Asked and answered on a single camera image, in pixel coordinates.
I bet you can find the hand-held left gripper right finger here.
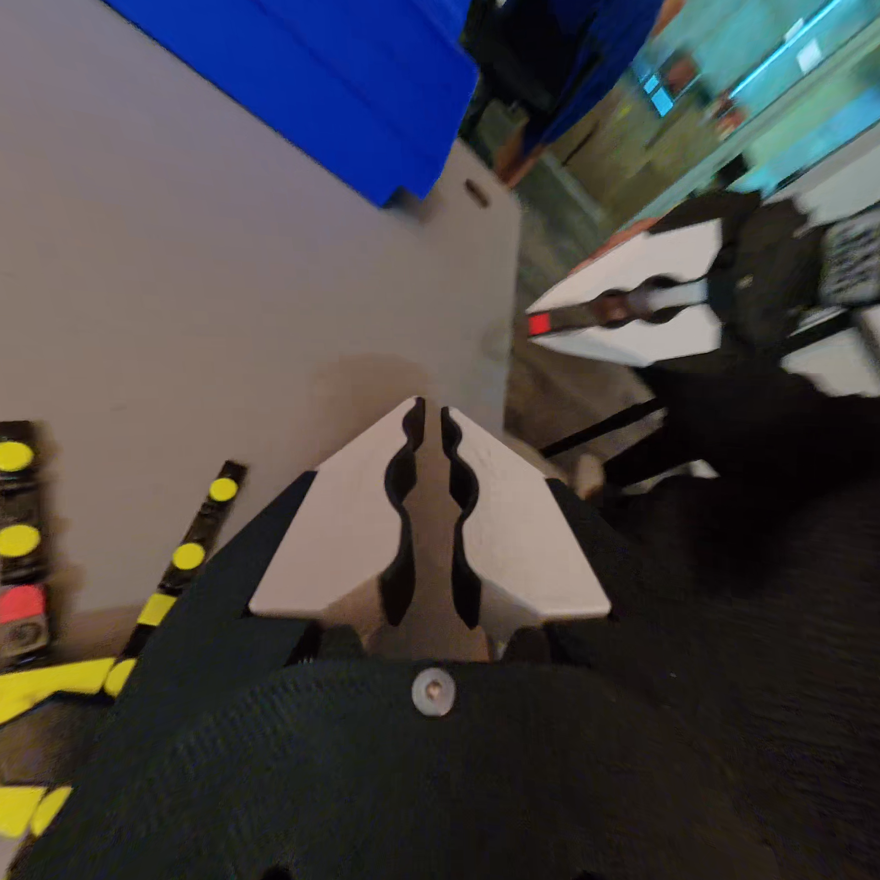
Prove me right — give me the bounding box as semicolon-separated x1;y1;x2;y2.
439;406;613;642

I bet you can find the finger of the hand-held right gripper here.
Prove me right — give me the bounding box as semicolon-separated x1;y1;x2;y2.
528;301;724;368
531;219;724;317

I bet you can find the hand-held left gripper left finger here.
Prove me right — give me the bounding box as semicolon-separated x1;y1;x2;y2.
247;395;427;637

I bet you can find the black yellow lego spider model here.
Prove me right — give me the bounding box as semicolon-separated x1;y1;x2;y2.
0;419;250;841

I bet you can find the person's black sweater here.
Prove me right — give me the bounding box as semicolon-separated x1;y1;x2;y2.
598;385;880;880

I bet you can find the blue plastic bin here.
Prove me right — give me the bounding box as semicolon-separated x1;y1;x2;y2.
102;0;481;209

